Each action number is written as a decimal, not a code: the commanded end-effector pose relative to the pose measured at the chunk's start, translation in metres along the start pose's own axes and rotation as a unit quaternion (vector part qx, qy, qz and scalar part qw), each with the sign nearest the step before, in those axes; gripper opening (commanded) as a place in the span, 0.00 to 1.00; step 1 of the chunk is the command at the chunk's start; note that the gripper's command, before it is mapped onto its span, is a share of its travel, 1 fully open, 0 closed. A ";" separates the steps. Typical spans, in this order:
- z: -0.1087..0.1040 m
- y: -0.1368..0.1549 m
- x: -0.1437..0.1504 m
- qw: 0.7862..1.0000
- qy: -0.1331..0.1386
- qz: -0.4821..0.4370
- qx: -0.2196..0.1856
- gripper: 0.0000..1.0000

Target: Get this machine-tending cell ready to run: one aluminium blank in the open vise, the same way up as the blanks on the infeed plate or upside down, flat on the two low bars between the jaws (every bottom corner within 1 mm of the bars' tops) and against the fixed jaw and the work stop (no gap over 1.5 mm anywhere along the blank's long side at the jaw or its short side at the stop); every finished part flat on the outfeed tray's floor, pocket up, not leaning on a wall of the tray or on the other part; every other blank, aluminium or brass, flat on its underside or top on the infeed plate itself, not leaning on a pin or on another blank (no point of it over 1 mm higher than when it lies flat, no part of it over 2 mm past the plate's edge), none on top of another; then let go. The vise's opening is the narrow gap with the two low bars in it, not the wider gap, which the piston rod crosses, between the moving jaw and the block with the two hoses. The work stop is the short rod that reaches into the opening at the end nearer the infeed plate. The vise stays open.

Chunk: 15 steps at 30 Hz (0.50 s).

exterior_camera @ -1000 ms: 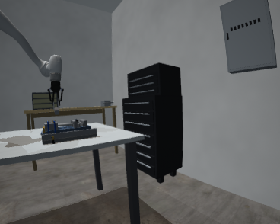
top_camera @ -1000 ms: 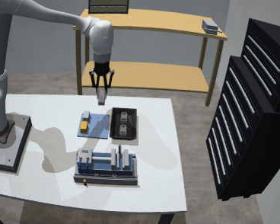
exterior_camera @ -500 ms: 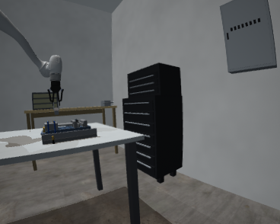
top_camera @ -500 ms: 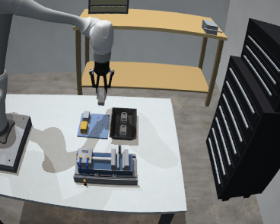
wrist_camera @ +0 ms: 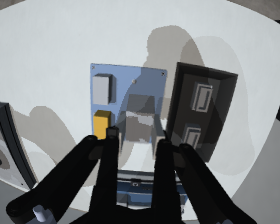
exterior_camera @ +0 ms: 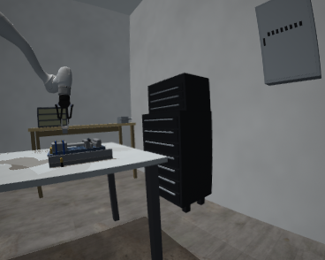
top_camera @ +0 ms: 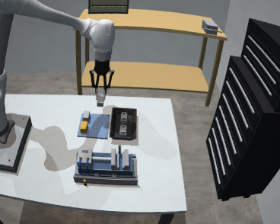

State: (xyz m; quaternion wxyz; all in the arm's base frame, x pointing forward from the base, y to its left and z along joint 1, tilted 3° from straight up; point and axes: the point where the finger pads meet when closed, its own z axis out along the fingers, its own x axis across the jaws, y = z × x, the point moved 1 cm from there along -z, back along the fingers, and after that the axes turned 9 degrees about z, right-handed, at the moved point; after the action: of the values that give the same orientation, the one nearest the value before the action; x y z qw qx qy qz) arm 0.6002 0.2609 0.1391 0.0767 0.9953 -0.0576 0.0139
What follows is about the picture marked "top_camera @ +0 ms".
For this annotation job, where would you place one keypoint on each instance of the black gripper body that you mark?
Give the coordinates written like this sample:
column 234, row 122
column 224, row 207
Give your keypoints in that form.
column 105, row 65

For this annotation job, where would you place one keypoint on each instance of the yellow rectangular block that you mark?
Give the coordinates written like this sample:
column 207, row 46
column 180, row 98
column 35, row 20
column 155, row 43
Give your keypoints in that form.
column 83, row 126

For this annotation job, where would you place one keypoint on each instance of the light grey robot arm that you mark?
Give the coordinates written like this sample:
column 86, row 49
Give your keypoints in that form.
column 103, row 39

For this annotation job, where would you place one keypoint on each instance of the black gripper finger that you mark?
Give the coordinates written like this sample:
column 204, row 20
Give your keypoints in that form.
column 105, row 82
column 92, row 80

